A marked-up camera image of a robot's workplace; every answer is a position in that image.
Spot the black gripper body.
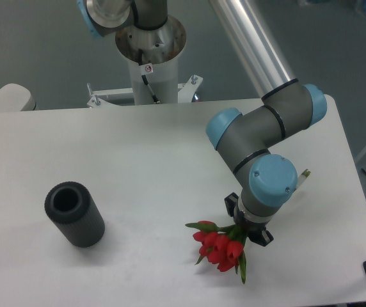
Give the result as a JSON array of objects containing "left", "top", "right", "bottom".
[{"left": 234, "top": 205, "right": 267, "bottom": 234}]

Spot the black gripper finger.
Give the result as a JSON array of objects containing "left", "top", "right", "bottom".
[
  {"left": 248, "top": 228, "right": 273, "bottom": 246},
  {"left": 224, "top": 193, "right": 239, "bottom": 219}
]

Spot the red tulip bouquet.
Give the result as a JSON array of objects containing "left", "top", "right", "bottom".
[{"left": 185, "top": 221, "right": 248, "bottom": 285}]

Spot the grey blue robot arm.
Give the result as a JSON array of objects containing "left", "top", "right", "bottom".
[{"left": 77, "top": 1, "right": 327, "bottom": 246}]

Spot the dark grey ribbed vase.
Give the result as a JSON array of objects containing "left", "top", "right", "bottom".
[{"left": 44, "top": 182, "right": 106, "bottom": 248}]

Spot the white chair backrest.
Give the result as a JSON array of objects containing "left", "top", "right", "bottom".
[{"left": 0, "top": 83, "right": 38, "bottom": 113}]

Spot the white metal base frame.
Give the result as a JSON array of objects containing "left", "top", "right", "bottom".
[{"left": 86, "top": 74, "right": 203, "bottom": 108}]

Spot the black cable on pedestal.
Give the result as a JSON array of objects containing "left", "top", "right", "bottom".
[{"left": 137, "top": 48, "right": 161, "bottom": 105}]

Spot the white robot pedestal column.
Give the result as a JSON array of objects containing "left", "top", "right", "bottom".
[{"left": 115, "top": 15, "right": 186, "bottom": 89}]

